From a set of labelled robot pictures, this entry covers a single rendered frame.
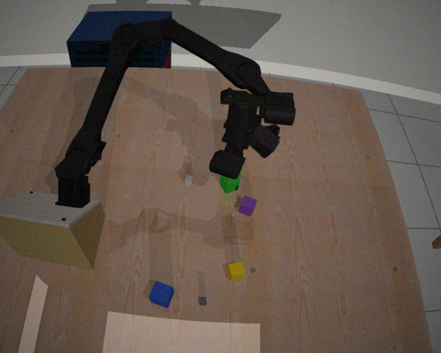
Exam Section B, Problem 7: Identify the purple block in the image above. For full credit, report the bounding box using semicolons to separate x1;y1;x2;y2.
239;196;257;216

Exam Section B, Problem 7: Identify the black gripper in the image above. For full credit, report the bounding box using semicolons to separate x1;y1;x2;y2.
209;115;261;179

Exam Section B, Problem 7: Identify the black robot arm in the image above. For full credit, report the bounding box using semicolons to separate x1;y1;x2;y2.
55;18;296;208

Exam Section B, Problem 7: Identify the blue block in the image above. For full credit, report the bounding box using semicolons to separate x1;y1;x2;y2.
148;281;174;308

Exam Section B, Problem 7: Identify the green block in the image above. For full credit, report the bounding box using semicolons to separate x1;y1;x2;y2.
220;176;240;194
221;171;242;185

